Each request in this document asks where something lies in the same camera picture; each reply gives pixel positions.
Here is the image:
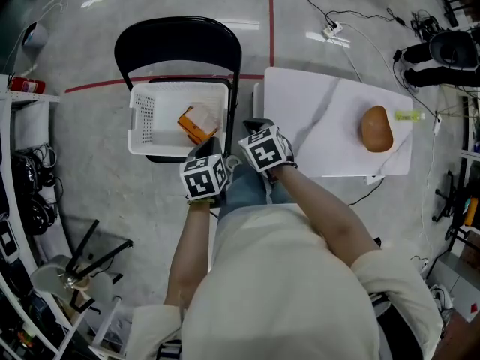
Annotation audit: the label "white cylindrical bin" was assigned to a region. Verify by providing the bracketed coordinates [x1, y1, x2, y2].
[21, 21, 50, 48]

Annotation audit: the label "white plastic basket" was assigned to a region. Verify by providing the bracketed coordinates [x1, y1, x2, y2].
[127, 80, 230, 158]

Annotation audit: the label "overturned grey stool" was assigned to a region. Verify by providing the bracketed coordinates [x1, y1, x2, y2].
[29, 218, 134, 314]

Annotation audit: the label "black floor cable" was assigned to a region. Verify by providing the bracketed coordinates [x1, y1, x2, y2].
[346, 177, 386, 207]

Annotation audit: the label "white shelf rack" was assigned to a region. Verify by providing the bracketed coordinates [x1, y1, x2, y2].
[0, 73, 91, 360]

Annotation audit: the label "person's right forearm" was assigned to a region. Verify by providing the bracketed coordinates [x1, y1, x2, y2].
[276, 164, 382, 268]

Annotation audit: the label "white power strip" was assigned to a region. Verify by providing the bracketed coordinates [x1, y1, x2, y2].
[322, 21, 344, 39]

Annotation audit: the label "white marble table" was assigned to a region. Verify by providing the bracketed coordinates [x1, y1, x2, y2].
[252, 66, 414, 179]

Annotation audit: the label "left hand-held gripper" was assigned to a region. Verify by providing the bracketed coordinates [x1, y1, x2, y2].
[179, 136, 240, 205]

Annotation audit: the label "red fire extinguisher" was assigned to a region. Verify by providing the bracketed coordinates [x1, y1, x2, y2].
[7, 75, 47, 95]

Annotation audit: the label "person's blue jeans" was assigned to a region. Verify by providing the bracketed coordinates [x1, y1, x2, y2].
[217, 163, 296, 219]

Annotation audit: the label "person's cream shirt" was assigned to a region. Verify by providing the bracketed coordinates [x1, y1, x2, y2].
[124, 203, 444, 360]

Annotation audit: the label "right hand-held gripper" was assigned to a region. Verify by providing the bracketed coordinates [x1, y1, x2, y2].
[237, 118, 299, 184]

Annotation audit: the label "white cable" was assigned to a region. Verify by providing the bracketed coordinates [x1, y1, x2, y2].
[339, 22, 442, 119]

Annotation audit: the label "brown bread loaf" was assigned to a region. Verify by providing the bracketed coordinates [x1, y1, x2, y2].
[360, 105, 395, 154]

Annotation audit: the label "green transparent tube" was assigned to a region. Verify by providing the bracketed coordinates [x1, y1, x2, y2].
[393, 111, 427, 122]

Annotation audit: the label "orange packet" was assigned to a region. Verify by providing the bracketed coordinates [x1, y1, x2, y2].
[177, 105, 220, 143]

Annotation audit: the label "person's left forearm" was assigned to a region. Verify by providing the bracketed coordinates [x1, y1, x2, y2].
[163, 199, 213, 310]

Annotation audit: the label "black office chair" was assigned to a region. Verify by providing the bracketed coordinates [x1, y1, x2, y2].
[403, 30, 480, 88]

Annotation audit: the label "black folding chair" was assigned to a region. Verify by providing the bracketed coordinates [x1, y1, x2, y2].
[114, 16, 243, 164]

